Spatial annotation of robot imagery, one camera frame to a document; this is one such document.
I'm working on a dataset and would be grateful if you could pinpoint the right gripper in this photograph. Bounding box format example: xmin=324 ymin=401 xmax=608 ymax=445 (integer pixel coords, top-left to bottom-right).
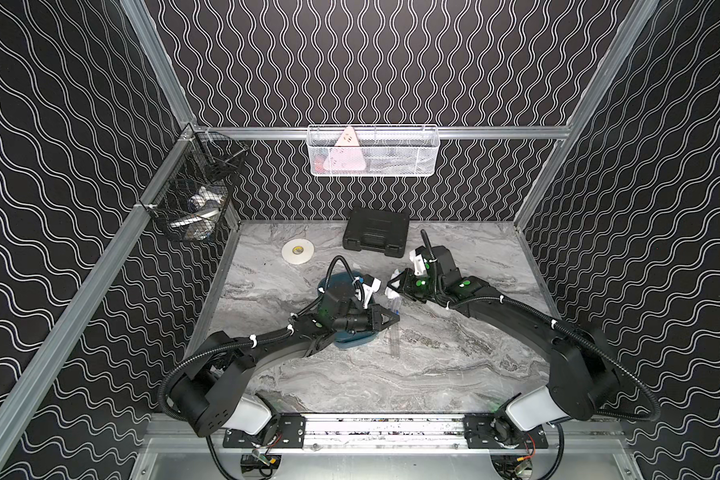
xmin=385 ymin=268 xmax=443 ymax=302

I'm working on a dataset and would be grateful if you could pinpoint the white wipe cloth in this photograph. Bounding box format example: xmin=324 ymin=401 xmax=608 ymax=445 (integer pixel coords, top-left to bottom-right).
xmin=384 ymin=287 xmax=401 ymax=305

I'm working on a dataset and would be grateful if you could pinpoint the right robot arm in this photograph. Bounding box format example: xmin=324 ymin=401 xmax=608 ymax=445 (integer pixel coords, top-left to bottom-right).
xmin=388 ymin=232 xmax=661 ymax=446

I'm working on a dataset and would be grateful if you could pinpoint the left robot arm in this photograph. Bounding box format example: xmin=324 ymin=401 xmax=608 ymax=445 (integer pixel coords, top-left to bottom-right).
xmin=158 ymin=256 xmax=400 ymax=438

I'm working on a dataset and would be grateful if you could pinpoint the teal plastic tray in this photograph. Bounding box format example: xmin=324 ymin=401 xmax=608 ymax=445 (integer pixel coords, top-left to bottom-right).
xmin=317 ymin=270 xmax=380 ymax=349

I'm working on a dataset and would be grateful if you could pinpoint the black plastic tool case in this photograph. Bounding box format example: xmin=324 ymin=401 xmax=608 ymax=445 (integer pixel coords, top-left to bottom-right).
xmin=342 ymin=208 xmax=410 ymax=258

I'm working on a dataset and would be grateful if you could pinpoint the white tape roll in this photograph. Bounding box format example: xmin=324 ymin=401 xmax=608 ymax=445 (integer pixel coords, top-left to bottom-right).
xmin=281 ymin=238 xmax=315 ymax=265

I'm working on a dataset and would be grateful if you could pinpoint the pink triangular card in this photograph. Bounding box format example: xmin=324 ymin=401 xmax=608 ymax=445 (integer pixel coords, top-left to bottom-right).
xmin=323 ymin=126 xmax=367 ymax=175

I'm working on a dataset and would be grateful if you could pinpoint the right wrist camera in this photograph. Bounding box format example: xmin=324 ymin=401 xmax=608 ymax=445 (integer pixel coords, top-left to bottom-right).
xmin=409 ymin=246 xmax=431 ymax=277

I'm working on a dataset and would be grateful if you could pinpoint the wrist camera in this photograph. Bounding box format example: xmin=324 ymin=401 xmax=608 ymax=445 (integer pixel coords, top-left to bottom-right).
xmin=409 ymin=246 xmax=431 ymax=277
xmin=356 ymin=275 xmax=381 ymax=309

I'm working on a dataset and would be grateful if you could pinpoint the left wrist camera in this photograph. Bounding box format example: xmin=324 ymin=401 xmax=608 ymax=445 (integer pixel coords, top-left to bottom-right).
xmin=356 ymin=275 xmax=381 ymax=309

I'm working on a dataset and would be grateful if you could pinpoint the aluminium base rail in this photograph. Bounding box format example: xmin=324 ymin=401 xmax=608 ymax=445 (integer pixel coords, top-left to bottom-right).
xmin=146 ymin=411 xmax=631 ymax=455

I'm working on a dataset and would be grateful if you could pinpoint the white wire basket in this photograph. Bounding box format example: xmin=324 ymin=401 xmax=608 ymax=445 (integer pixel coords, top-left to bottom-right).
xmin=305 ymin=124 xmax=441 ymax=178

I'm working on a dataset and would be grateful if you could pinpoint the black wire basket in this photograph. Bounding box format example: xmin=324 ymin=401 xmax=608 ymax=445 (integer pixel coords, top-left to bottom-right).
xmin=146 ymin=131 xmax=251 ymax=243

